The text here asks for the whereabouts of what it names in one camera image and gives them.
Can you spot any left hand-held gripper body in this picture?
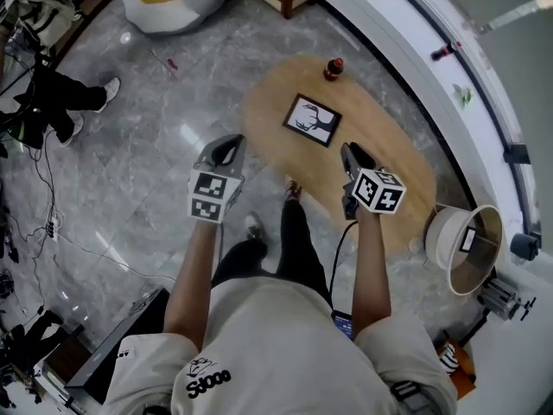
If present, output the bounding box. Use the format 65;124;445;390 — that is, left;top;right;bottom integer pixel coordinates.
188;169;244;224

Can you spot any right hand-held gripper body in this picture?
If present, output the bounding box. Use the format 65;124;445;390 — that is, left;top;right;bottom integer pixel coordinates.
342;166;407;220

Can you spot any black framed deer picture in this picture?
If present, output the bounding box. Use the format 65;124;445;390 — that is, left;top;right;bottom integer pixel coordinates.
282;93;342;149

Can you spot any person's right forearm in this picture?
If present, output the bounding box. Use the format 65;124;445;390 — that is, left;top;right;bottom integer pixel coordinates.
352;207;392;332

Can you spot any person's left forearm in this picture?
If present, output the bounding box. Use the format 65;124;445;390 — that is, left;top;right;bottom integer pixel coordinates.
162;220;224;349

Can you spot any wooden oval coffee table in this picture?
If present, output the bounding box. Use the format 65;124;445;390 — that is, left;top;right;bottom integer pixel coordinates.
240;54;438;254

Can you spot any person's left shoe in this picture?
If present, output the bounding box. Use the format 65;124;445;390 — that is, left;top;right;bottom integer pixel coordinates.
245;212;265;241

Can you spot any person's left leg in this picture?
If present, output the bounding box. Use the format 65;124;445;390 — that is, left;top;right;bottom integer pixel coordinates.
211;238;269;287

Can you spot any person's leg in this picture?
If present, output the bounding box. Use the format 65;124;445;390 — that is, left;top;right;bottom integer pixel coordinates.
211;238;269;287
276;196;334;302

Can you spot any white round waste bin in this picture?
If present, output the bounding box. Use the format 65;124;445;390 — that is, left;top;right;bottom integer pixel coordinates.
424;204;505;296

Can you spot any red-capped cola bottle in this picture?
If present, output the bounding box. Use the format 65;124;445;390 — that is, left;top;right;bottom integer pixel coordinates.
430;41;462;62
322;57;346;81

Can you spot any person's right leg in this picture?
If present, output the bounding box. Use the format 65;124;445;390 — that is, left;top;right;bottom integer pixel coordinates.
276;196;334;302

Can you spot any white window ledge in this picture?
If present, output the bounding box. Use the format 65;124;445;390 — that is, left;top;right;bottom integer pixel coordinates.
319;0;541;237

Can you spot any phone with blue screen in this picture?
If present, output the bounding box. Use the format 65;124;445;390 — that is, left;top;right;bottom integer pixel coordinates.
331;310;355;341

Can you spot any white egg-shaped bean bag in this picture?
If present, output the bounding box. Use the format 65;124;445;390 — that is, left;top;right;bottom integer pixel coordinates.
119;0;229;35

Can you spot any dark grey window device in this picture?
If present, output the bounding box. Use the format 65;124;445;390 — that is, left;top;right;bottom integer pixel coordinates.
509;231;543;262

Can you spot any grey tripod device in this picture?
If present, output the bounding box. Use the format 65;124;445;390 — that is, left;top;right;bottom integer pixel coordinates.
477;277;537;322

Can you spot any person's white t-shirt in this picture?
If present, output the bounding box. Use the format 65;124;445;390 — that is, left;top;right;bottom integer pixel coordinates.
99;274;459;415

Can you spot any striped cushion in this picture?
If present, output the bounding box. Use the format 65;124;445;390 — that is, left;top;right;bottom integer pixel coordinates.
439;343;460;375

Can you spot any black low cabinet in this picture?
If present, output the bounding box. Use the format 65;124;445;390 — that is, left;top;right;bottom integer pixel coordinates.
64;287;172;401

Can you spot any orange sofa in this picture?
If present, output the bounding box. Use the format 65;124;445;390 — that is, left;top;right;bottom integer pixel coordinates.
435;337;479;401

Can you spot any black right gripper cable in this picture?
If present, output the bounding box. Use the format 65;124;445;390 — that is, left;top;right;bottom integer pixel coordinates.
328;220;358;309

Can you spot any black-framed grey rectangular label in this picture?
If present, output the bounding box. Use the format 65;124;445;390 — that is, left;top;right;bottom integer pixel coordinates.
459;226;477;253

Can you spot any white floor cable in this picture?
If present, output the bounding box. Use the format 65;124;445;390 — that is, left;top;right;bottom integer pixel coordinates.
55;231;178;283

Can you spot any black floor cable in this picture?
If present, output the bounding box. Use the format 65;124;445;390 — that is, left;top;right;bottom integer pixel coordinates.
25;127;60;315

